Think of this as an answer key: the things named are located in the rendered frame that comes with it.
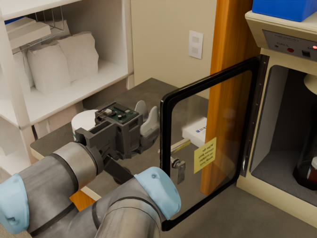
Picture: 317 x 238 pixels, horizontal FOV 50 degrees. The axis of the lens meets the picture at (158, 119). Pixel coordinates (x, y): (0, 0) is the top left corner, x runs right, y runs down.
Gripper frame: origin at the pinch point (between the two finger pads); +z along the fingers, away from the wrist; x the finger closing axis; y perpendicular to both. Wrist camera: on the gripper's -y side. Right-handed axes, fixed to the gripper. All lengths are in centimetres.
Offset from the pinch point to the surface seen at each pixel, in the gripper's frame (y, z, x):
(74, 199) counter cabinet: -54, 2, 41
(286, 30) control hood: 18.0, 17.9, -16.7
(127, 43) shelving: -22, 68, 76
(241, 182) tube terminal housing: -34.2, 28.4, -9.8
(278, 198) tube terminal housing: -33.2, 28.4, -21.4
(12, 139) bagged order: -72, 16, 117
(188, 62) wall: -24, 71, 41
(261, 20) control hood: 19.3, 16.9, -11.8
